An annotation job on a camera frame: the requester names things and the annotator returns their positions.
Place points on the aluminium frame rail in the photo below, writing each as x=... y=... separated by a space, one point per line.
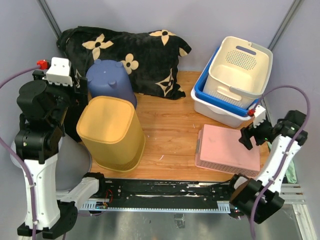
x=44 y=6
x=289 y=16

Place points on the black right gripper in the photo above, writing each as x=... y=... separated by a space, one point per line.
x=246 y=133

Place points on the yellow slatted basket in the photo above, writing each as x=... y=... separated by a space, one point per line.
x=110 y=129

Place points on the black floral pillow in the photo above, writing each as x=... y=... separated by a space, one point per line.
x=150 y=58

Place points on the beige perforated basket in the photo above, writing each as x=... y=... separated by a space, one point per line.
x=239 y=72

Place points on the pink small tray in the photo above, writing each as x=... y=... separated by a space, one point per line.
x=218 y=149

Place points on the green cloth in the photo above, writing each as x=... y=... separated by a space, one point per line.
x=291 y=172

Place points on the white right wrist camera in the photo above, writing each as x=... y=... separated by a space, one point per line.
x=259 y=115

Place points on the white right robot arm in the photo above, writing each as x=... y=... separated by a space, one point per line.
x=259 y=197

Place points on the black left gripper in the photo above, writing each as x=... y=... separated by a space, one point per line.
x=83 y=96

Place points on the grey bucket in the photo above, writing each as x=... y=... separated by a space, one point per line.
x=72 y=162

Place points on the black large bucket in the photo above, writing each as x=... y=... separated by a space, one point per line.
x=72 y=117

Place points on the blue bucket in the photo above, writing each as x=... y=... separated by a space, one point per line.
x=109 y=78

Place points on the blue rimmed white tub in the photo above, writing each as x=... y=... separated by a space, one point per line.
x=215 y=108

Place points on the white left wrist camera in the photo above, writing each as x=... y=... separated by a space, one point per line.
x=58 y=72

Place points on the right aluminium frame rail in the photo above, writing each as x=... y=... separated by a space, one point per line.
x=289 y=16

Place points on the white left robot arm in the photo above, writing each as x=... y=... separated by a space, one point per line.
x=46 y=214

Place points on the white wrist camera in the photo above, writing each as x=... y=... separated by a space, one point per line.
x=259 y=115
x=58 y=72

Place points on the black mounting rail plate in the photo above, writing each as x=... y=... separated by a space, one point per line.
x=159 y=195

